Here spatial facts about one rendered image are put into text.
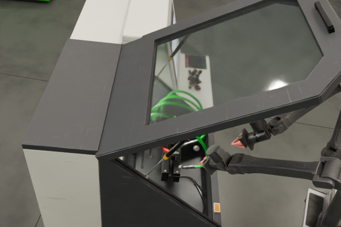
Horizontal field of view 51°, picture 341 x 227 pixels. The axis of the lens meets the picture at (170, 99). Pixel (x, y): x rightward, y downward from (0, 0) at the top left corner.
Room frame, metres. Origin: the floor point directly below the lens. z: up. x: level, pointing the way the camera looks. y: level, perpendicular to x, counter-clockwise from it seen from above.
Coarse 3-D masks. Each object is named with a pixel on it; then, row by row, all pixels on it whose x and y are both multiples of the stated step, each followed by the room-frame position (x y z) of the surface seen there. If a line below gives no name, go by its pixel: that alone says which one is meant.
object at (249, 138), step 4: (244, 128) 1.23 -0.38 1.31; (244, 132) 1.20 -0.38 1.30; (252, 132) 1.20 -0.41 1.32; (240, 136) 1.18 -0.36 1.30; (244, 136) 1.18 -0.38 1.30; (248, 136) 1.18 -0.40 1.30; (252, 136) 1.17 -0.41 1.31; (244, 140) 1.16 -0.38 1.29; (248, 140) 1.17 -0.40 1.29; (252, 140) 1.16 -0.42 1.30; (256, 140) 1.16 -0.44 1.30; (248, 144) 1.16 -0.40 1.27; (252, 144) 1.18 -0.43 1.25; (252, 148) 1.16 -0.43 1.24
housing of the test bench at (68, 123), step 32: (96, 0) 1.97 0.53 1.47; (128, 0) 2.03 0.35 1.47; (96, 32) 1.62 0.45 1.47; (64, 64) 1.28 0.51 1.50; (96, 64) 1.32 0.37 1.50; (64, 96) 1.07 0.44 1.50; (96, 96) 1.10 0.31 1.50; (32, 128) 0.88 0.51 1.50; (64, 128) 0.90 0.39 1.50; (96, 128) 0.92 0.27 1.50; (32, 160) 0.80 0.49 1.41; (64, 160) 0.81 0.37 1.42; (96, 160) 0.81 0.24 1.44; (64, 192) 0.80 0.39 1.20; (96, 192) 0.81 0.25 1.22; (64, 224) 0.80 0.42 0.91; (96, 224) 0.81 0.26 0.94
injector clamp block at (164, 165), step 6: (168, 144) 1.33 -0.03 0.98; (162, 150) 1.33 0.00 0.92; (180, 150) 1.30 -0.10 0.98; (162, 156) 1.26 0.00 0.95; (180, 156) 1.26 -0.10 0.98; (162, 162) 1.20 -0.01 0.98; (168, 162) 1.20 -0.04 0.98; (174, 162) 1.21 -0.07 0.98; (180, 162) 1.22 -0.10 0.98; (162, 168) 1.16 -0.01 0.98; (168, 168) 1.16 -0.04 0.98; (174, 168) 1.17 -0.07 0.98; (162, 174) 1.13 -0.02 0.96; (168, 174) 1.14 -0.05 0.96; (174, 174) 1.14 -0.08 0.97; (180, 174) 1.14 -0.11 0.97; (162, 180) 1.13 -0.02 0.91; (174, 180) 1.14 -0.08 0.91
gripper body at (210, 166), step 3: (210, 159) 1.02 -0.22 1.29; (207, 162) 1.01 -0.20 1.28; (210, 162) 1.00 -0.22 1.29; (213, 162) 0.99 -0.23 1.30; (204, 165) 0.99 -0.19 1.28; (207, 165) 1.00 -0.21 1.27; (210, 165) 1.00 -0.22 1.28; (213, 165) 0.98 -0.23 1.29; (216, 165) 0.98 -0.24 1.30; (207, 168) 0.99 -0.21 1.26; (210, 168) 0.99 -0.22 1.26; (213, 168) 0.98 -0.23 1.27; (216, 168) 0.97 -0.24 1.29; (207, 171) 0.98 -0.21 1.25; (210, 171) 0.98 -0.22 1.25; (213, 171) 0.99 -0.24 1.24; (210, 174) 0.97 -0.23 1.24
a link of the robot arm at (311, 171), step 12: (240, 156) 0.96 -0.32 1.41; (252, 156) 0.94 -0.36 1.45; (240, 168) 0.90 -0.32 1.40; (252, 168) 0.89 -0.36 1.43; (264, 168) 0.87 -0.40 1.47; (276, 168) 0.85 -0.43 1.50; (288, 168) 0.83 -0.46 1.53; (300, 168) 0.82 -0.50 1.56; (312, 168) 0.81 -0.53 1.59; (312, 180) 0.76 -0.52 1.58; (324, 180) 0.75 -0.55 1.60
